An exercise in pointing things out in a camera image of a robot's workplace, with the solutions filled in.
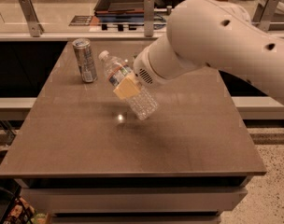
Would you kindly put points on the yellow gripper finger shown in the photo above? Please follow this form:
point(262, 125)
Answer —
point(128, 88)

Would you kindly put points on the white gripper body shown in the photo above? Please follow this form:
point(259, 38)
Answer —
point(142, 68)

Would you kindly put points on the clear plastic water bottle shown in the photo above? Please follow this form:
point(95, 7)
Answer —
point(116, 69)

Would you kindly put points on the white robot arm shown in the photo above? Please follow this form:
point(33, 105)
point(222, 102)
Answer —
point(203, 33)

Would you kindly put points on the silver drink can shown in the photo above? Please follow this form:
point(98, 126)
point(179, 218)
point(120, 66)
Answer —
point(86, 65)

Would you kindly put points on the open dark tray box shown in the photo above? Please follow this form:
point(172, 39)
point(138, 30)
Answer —
point(104, 7)

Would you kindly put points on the grey table drawer base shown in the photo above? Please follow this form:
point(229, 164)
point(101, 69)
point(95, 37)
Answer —
point(196, 205)

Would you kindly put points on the colourful snack bag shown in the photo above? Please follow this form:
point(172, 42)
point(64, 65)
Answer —
point(23, 213)

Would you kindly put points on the middle metal railing bracket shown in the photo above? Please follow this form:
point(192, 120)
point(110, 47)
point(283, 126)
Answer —
point(148, 18)

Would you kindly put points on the metal railing bracket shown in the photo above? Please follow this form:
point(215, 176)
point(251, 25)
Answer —
point(34, 25)
point(266, 17)
point(148, 18)

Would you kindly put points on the left metal railing bracket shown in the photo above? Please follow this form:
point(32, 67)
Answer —
point(34, 25)

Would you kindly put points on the right metal railing bracket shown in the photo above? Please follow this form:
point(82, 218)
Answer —
point(266, 17)

